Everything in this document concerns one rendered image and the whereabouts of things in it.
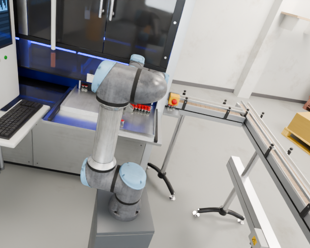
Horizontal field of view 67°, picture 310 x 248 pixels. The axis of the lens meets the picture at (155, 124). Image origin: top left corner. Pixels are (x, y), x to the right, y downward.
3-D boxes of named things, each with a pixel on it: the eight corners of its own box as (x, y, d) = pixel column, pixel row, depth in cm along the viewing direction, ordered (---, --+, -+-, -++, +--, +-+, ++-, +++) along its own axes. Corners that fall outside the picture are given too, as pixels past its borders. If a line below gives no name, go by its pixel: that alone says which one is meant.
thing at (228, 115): (161, 110, 184) (166, 93, 176) (161, 102, 197) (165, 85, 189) (241, 128, 192) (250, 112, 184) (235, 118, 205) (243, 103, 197)
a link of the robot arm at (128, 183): (139, 206, 97) (146, 184, 90) (108, 199, 97) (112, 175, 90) (143, 185, 108) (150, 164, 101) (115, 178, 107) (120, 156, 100)
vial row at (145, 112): (124, 109, 164) (125, 104, 161) (149, 114, 166) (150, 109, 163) (123, 110, 162) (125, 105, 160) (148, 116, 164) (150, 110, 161)
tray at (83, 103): (76, 88, 173) (76, 83, 171) (110, 96, 176) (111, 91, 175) (60, 109, 144) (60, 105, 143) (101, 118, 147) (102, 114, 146)
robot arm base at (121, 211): (142, 221, 103) (147, 206, 98) (108, 221, 99) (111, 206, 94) (138, 193, 116) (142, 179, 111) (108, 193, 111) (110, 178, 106)
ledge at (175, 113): (162, 106, 187) (163, 104, 186) (177, 109, 189) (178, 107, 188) (162, 114, 175) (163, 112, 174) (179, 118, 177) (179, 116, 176)
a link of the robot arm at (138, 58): (129, 56, 118) (132, 52, 125) (125, 76, 124) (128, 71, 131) (144, 60, 118) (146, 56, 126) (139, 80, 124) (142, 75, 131)
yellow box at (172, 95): (167, 100, 176) (170, 91, 172) (176, 102, 177) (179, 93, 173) (168, 104, 170) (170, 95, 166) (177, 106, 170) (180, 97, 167)
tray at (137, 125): (119, 105, 168) (120, 101, 166) (154, 112, 170) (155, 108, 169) (111, 131, 139) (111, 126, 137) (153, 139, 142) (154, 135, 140)
